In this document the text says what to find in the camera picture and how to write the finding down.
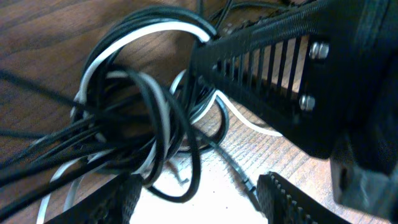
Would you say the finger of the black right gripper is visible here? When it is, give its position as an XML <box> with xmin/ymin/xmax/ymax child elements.
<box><xmin>192</xmin><ymin>6</ymin><xmax>342</xmax><ymax>159</ymax></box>
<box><xmin>225</xmin><ymin>0</ymin><xmax>316</xmax><ymax>34</ymax></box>

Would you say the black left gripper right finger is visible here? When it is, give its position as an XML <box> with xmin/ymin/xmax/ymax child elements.
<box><xmin>257</xmin><ymin>172</ymin><xmax>347</xmax><ymax>224</ymax></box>

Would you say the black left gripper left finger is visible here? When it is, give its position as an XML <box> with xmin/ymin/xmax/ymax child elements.
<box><xmin>46</xmin><ymin>173</ymin><xmax>142</xmax><ymax>224</ymax></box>

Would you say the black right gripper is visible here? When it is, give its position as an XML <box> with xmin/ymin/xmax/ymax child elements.
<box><xmin>313</xmin><ymin>1</ymin><xmax>397</xmax><ymax>221</ymax></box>

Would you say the white USB cable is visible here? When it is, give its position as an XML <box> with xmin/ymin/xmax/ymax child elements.
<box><xmin>35</xmin><ymin>21</ymin><xmax>284</xmax><ymax>224</ymax></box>

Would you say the thick black USB cable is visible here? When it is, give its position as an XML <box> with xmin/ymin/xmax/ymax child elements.
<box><xmin>0</xmin><ymin>5</ymin><xmax>231</xmax><ymax>218</ymax></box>

